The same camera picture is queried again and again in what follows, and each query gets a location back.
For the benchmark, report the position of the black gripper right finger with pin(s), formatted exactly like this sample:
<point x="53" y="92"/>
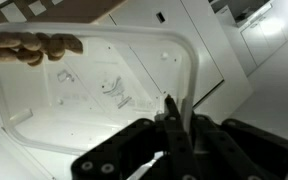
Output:
<point x="250" y="153"/>

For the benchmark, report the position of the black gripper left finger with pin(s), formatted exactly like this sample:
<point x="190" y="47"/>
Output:
<point x="130" y="153"/>

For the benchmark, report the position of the clear plastic food container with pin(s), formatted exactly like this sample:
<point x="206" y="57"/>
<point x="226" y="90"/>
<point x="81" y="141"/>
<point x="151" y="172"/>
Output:
<point x="117" y="110"/>

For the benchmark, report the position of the tan nut snack piece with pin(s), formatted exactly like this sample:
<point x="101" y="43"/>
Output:
<point x="27" y="55"/>
<point x="30" y="40"/>
<point x="36" y="63"/>
<point x="2" y="39"/>
<point x="72" y="42"/>
<point x="44" y="41"/>
<point x="56" y="45"/>
<point x="54" y="58"/>
<point x="0" y="53"/>

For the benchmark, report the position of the white kitchen base cabinet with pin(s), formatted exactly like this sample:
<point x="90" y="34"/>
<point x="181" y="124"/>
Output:
<point x="270" y="36"/>

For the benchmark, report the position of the brown wooden slat chair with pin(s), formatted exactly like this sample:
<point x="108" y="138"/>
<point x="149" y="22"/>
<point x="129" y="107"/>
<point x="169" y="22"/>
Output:
<point x="77" y="8"/>

